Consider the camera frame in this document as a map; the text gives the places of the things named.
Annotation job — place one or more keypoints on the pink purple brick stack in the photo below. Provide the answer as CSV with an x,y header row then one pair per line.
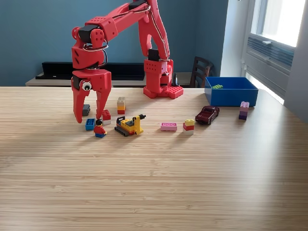
x,y
243,111

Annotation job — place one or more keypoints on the window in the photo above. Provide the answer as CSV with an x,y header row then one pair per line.
x,y
279,19

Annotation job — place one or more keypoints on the toy figure red shirt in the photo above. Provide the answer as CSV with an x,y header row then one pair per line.
x,y
99,130

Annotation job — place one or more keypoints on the tan yellow red brick stack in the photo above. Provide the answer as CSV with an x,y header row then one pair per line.
x,y
121,106

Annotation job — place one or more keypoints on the green brick stack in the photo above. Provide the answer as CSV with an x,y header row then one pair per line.
x,y
217,86

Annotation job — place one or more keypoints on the pink flat brick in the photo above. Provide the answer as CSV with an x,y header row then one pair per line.
x,y
169,126

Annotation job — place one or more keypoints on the black cone plug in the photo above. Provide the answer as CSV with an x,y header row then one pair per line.
x,y
175,80

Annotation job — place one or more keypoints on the grey window vent unit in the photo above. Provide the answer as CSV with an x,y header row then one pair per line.
x,y
269,65

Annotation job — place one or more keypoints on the dark red toy car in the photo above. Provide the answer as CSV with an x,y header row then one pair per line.
x,y
207,115

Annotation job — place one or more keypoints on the yellow toy digger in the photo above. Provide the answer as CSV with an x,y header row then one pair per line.
x,y
128,126

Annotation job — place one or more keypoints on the dark wooden chair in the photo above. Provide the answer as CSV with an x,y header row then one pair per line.
x,y
199,69

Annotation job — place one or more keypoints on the yellow red white brick stack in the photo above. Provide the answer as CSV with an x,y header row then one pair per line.
x,y
188,127

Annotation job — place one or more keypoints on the blue brick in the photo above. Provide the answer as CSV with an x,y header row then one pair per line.
x,y
89,124

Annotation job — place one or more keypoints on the dark green grey brick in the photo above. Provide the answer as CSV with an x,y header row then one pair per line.
x,y
86,110

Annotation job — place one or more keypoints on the blue plastic bin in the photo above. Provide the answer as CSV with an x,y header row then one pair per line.
x,y
231,97

